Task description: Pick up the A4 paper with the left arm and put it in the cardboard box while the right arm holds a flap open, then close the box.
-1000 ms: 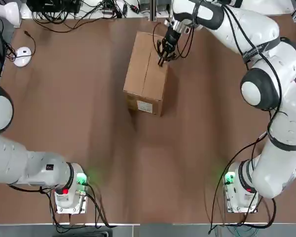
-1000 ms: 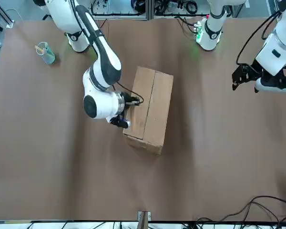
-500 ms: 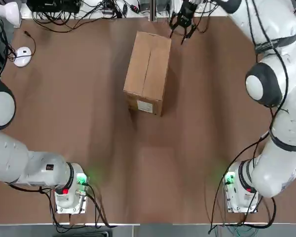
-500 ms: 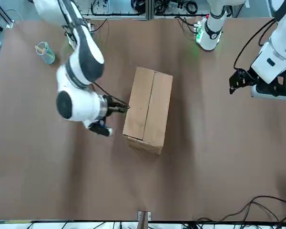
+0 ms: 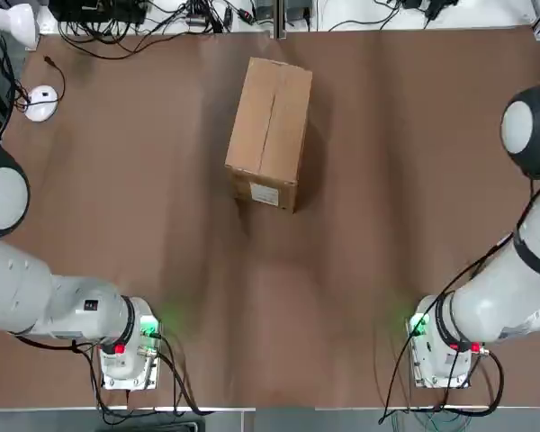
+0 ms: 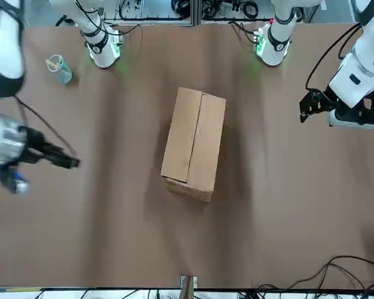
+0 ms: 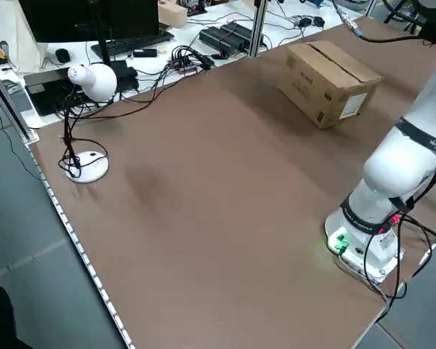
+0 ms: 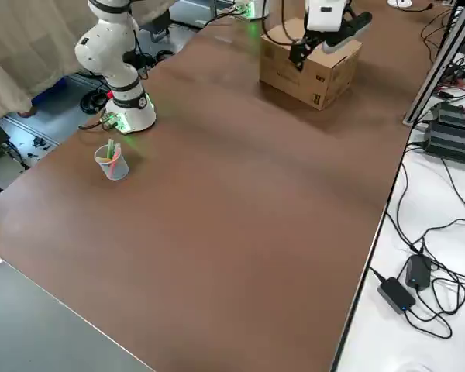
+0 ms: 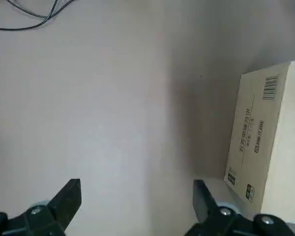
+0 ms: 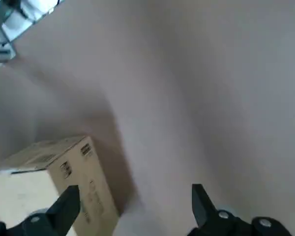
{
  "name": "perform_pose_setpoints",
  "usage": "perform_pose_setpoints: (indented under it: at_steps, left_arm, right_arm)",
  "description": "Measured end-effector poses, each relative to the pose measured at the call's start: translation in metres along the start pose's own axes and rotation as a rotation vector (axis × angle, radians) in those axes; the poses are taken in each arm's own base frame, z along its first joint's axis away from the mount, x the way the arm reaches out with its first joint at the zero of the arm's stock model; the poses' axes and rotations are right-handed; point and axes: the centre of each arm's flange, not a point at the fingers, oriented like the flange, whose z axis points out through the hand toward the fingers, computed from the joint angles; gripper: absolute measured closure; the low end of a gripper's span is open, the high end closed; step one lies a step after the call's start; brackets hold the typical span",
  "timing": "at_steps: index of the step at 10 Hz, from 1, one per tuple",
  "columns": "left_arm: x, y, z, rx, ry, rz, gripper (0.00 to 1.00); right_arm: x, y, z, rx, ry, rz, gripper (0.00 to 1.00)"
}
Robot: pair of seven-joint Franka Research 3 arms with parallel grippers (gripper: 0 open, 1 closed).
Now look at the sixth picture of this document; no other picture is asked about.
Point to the clear plastic cup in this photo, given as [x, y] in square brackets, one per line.
[64, 74]

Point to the green circuit board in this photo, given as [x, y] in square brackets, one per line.
[120, 40]
[259, 40]

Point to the black wrist camera blue plug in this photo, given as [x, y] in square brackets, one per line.
[20, 185]

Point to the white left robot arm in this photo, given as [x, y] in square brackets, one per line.
[367, 46]

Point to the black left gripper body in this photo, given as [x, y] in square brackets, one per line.
[361, 112]

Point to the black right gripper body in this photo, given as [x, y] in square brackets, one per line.
[34, 146]

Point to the aluminium frame rail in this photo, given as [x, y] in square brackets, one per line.
[156, 21]

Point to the yellow pen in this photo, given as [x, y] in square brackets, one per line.
[52, 64]

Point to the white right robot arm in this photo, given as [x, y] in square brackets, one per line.
[3, 46]

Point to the silver metal mounting bracket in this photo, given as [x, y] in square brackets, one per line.
[184, 281]

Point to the brown cardboard box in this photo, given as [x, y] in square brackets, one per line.
[190, 140]

